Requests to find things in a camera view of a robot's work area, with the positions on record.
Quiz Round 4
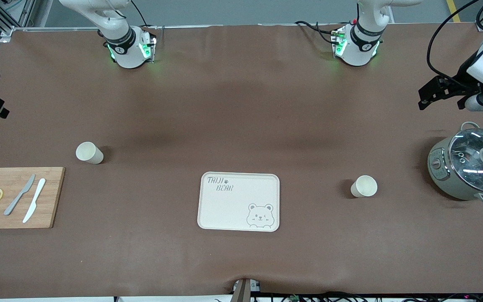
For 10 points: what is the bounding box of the white plastic cup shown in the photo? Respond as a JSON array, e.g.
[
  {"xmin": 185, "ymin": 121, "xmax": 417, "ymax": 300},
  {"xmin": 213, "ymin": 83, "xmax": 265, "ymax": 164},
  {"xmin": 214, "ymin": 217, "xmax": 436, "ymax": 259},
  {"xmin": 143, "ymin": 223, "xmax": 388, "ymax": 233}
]
[
  {"xmin": 75, "ymin": 141, "xmax": 104, "ymax": 165},
  {"xmin": 351, "ymin": 175, "xmax": 378, "ymax": 198}
]

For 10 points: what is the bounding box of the cream bear print tray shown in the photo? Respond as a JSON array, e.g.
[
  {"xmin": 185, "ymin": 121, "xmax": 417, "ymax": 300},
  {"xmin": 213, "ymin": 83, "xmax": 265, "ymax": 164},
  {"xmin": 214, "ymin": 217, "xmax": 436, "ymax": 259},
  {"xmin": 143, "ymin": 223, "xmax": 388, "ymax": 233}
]
[{"xmin": 197, "ymin": 172, "xmax": 280, "ymax": 232}]

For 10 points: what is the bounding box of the glass pot lid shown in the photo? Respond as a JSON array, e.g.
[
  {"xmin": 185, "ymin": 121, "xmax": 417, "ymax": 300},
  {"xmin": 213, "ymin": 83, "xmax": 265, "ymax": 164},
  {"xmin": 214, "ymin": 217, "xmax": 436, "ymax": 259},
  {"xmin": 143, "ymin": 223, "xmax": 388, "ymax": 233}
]
[{"xmin": 448, "ymin": 128, "xmax": 483, "ymax": 194}]

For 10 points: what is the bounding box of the grey-green electric pot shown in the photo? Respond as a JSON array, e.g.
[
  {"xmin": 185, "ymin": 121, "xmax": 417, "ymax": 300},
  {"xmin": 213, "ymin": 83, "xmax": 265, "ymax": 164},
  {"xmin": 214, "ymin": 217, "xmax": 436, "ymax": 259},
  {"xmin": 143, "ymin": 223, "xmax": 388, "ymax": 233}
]
[{"xmin": 427, "ymin": 121, "xmax": 483, "ymax": 206}]

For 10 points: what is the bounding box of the grey plastic knife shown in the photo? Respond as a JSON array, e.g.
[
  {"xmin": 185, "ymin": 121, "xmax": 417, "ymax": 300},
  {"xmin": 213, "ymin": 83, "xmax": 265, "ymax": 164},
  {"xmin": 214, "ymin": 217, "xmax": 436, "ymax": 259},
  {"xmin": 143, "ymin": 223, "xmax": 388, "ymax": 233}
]
[{"xmin": 3, "ymin": 174, "xmax": 36, "ymax": 216}]

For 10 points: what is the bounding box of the white plastic knife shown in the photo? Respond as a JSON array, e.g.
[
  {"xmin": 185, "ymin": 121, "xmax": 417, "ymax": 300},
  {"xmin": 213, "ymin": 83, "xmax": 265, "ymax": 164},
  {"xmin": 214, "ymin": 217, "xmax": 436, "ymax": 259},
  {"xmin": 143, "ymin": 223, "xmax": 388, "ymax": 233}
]
[{"xmin": 22, "ymin": 178, "xmax": 47, "ymax": 224}]

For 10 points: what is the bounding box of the bamboo cutting board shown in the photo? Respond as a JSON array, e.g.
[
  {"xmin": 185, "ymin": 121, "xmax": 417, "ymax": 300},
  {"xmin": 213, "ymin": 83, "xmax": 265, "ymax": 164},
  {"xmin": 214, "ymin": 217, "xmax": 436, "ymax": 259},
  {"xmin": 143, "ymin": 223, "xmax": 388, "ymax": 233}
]
[{"xmin": 0, "ymin": 167, "xmax": 66, "ymax": 229}]

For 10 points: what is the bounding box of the brown table cover sheet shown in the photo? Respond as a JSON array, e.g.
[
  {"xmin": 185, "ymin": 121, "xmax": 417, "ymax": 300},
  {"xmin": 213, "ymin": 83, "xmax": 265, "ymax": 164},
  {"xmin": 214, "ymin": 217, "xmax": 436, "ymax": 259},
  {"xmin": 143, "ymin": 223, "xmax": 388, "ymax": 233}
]
[{"xmin": 0, "ymin": 24, "xmax": 483, "ymax": 299}]

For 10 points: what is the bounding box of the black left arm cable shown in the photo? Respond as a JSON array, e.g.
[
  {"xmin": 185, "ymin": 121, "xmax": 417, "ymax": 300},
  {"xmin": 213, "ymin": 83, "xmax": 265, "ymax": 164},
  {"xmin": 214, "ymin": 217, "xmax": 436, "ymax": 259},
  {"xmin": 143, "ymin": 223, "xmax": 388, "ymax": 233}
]
[{"xmin": 427, "ymin": 0, "xmax": 483, "ymax": 82}]

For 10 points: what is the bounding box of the aluminium frame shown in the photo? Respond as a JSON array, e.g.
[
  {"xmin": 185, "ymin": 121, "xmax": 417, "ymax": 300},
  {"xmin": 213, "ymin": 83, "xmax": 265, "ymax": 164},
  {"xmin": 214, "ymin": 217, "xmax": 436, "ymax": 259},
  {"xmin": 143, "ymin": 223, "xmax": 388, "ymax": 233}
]
[{"xmin": 0, "ymin": 0, "xmax": 36, "ymax": 37}]

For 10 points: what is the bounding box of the black base cable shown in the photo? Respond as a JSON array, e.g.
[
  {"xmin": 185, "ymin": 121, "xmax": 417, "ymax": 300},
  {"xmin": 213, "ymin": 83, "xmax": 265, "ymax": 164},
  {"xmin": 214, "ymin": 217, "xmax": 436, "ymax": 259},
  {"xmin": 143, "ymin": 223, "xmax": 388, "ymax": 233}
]
[
  {"xmin": 130, "ymin": 0, "xmax": 158, "ymax": 32},
  {"xmin": 295, "ymin": 20, "xmax": 343, "ymax": 44}
]

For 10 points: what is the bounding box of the grey table edge mount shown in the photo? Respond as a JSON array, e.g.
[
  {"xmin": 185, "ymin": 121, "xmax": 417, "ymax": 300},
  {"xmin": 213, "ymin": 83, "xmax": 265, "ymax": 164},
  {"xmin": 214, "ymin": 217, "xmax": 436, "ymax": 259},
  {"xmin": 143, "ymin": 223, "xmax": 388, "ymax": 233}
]
[{"xmin": 232, "ymin": 278, "xmax": 261, "ymax": 302}]

